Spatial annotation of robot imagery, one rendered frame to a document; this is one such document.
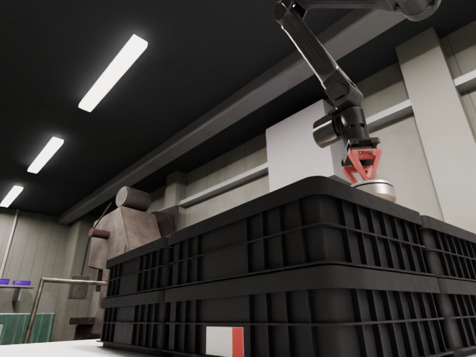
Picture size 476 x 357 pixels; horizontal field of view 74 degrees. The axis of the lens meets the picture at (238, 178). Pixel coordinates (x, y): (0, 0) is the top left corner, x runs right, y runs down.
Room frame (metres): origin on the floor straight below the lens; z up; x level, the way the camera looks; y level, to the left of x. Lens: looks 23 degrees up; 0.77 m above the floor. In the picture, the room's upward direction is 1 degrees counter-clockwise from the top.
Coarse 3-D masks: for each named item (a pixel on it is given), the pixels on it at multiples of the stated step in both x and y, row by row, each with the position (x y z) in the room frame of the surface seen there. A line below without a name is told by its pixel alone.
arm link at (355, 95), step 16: (288, 16) 0.67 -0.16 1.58; (288, 32) 0.70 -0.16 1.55; (304, 32) 0.67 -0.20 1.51; (304, 48) 0.68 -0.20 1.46; (320, 48) 0.65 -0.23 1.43; (320, 64) 0.65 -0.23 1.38; (336, 64) 0.64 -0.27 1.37; (320, 80) 0.66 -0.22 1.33; (336, 80) 0.62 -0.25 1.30; (352, 96) 0.62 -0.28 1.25
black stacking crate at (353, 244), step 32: (256, 224) 0.46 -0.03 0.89; (288, 224) 0.41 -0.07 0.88; (320, 224) 0.37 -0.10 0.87; (352, 224) 0.42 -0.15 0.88; (384, 224) 0.46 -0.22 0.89; (192, 256) 0.59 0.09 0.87; (224, 256) 0.51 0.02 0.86; (256, 256) 0.46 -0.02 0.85; (288, 256) 0.41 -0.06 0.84; (320, 256) 0.38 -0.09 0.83; (352, 256) 0.41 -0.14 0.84; (384, 256) 0.46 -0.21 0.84; (416, 256) 0.53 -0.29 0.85
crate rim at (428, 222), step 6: (420, 216) 0.55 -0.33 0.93; (426, 216) 0.55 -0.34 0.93; (426, 222) 0.55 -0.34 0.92; (432, 222) 0.56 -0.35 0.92; (438, 222) 0.58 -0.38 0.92; (444, 222) 0.60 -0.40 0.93; (420, 228) 0.56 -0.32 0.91; (432, 228) 0.56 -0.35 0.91; (438, 228) 0.58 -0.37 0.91; (444, 228) 0.60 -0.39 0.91; (450, 228) 0.62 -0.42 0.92; (456, 228) 0.64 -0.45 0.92; (450, 234) 0.61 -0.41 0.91; (456, 234) 0.63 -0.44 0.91; (462, 234) 0.66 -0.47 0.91; (468, 234) 0.68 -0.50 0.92; (474, 234) 0.71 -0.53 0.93; (468, 240) 0.68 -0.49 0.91; (474, 240) 0.70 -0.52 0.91
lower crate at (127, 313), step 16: (112, 304) 0.89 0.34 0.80; (128, 304) 0.80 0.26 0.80; (144, 304) 0.73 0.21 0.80; (160, 304) 0.69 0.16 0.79; (112, 320) 0.91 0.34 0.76; (128, 320) 0.82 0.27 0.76; (144, 320) 0.75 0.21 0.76; (160, 320) 0.69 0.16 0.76; (112, 336) 0.89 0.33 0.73; (128, 336) 0.79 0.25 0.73; (144, 336) 0.72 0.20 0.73; (160, 336) 0.69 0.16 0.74; (144, 352) 0.75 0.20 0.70; (160, 352) 0.70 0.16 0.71
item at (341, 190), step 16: (320, 176) 0.36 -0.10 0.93; (272, 192) 0.42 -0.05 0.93; (288, 192) 0.39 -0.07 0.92; (304, 192) 0.37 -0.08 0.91; (320, 192) 0.36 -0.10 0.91; (336, 192) 0.38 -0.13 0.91; (352, 192) 0.40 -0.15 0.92; (240, 208) 0.47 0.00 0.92; (256, 208) 0.44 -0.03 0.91; (384, 208) 0.45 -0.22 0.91; (400, 208) 0.49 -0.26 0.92; (208, 224) 0.54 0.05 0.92; (224, 224) 0.50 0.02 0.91; (416, 224) 0.53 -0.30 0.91; (176, 240) 0.63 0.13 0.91
